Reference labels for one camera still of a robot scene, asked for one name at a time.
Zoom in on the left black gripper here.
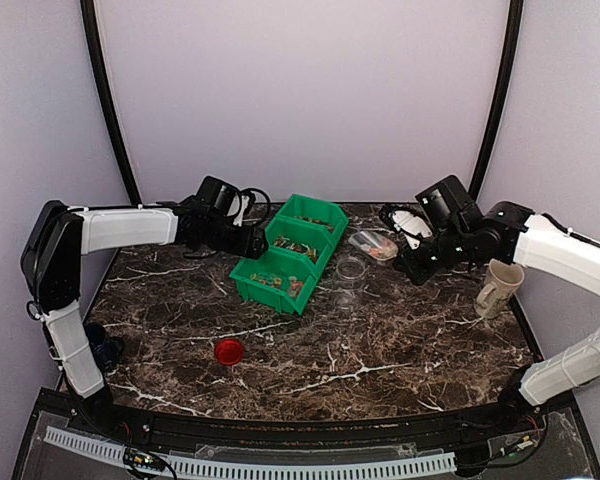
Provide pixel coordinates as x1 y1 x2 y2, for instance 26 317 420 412
204 216 266 259

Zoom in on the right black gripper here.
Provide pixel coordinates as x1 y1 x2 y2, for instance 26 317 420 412
394 226 473 286

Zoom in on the metal scoop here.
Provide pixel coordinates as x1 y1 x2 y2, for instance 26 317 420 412
348 230 398 262

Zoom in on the clear glass jar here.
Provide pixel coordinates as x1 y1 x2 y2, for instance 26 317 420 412
332 256 367 310

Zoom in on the green bin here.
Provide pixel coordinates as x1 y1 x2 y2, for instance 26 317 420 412
230 248 319 315
265 216 341 278

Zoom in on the green bin end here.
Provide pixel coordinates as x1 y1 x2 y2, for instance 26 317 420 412
278 194 349 235

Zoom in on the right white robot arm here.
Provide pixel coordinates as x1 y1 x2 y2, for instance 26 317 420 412
379 202 600 434

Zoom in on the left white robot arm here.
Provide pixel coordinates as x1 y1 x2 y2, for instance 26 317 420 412
20 200 268 436

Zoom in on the beige ceramic mug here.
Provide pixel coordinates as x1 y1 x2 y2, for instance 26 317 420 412
474 259 525 319

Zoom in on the red jar lid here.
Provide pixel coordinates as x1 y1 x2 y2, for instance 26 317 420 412
214 338 244 366

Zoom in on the dark blue mug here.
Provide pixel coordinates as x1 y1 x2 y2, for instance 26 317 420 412
85 323 125 374

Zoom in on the small green circuit board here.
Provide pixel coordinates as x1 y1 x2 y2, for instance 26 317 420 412
122 448 166 472

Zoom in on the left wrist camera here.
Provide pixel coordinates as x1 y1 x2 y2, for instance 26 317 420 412
195 176 242 217

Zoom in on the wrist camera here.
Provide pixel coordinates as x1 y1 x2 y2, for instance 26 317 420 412
416 175 483 232
195 176 242 217

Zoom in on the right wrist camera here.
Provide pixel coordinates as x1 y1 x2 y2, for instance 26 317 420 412
416 175 483 232

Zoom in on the black front rail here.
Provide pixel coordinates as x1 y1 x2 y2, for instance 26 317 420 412
87 401 503 449

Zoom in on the white slotted cable duct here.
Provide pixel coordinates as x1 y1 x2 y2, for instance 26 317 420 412
44 427 457 480

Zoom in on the left black frame post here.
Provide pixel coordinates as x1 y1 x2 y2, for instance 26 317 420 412
80 0 141 205

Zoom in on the black frame post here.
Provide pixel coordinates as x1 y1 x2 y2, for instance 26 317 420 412
468 0 524 200
80 0 141 205

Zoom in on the right black frame post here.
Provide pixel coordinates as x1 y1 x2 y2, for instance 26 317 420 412
468 0 524 200

